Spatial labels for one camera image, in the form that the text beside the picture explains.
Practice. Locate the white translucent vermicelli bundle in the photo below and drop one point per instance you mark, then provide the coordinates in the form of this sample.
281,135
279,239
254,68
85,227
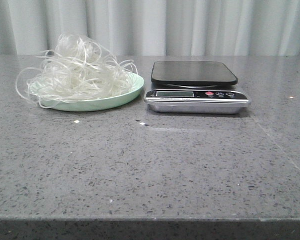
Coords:
77,69

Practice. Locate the black and silver kitchen scale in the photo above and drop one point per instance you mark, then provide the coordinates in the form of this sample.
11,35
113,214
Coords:
194,87

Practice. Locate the light green round plate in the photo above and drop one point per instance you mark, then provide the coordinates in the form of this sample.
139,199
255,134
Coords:
102,102

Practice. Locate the white pleated curtain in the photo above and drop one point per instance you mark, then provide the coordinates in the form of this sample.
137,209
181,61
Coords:
155,27

